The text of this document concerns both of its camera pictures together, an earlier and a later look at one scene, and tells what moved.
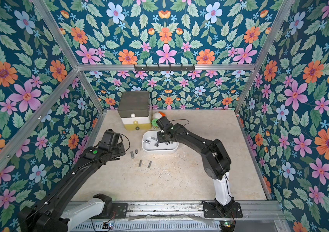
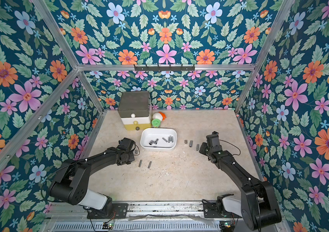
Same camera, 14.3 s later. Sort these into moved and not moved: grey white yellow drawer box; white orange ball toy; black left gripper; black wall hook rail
Moved: black left gripper
Not moved: white orange ball toy; black wall hook rail; grey white yellow drawer box
